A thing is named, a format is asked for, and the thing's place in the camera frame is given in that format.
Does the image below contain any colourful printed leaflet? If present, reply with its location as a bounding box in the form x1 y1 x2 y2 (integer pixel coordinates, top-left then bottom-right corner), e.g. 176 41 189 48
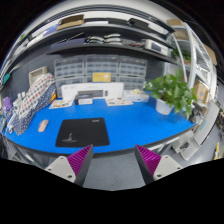
48 98 74 110
105 97 134 108

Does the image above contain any clear plastic pack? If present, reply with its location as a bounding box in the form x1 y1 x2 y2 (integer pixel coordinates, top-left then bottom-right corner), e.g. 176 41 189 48
123 89 150 103

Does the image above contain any red blue checkered cloth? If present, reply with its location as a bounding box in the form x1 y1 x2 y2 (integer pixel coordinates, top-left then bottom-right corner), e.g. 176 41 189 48
18 73 56 121

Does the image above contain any yellow card package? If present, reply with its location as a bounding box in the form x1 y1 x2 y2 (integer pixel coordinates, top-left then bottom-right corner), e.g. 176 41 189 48
92 72 112 83

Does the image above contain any navy polka dot cloth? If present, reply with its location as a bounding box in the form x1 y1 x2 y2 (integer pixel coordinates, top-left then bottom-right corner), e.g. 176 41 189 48
12 83 58 136

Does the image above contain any grey drawer cabinet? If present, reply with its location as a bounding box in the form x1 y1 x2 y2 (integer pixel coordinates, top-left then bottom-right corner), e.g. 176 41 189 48
85 54 119 74
55 76 87 98
53 56 87 79
118 75 147 91
118 55 148 78
85 73 120 84

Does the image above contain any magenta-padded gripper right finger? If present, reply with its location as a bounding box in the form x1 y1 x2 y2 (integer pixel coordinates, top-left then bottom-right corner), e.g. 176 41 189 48
134 144 184 185

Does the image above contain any teal plastic holder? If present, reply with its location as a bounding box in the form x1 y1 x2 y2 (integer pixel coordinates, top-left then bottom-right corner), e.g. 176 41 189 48
2 73 11 85

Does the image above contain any small dark box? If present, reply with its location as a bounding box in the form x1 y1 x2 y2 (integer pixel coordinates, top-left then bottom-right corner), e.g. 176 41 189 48
75 89 105 106

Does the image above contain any white keyboard box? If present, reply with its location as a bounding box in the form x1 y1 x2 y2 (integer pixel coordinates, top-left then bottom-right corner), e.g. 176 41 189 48
60 82 125 101

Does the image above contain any black mouse pad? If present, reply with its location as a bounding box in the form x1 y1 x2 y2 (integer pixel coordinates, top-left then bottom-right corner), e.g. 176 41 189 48
55 117 111 148

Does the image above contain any translucent pink computer mouse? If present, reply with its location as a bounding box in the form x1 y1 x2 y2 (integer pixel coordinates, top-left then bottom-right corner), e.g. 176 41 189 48
37 119 50 133

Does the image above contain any green potted plant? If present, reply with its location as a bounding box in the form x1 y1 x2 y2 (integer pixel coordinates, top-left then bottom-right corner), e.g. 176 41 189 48
144 68 198 120

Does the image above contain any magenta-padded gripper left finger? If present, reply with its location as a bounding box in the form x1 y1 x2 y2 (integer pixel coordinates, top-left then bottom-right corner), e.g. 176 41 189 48
44 144 95 187

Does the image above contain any white woven basket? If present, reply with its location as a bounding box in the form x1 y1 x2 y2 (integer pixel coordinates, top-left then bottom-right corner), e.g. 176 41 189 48
28 65 49 86

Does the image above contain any purple plastic item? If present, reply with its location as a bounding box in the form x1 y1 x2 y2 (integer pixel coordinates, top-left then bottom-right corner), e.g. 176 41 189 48
2 96 14 113

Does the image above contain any white shelf rack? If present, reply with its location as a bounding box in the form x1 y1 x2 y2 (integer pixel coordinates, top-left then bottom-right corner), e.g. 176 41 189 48
166 18 219 104

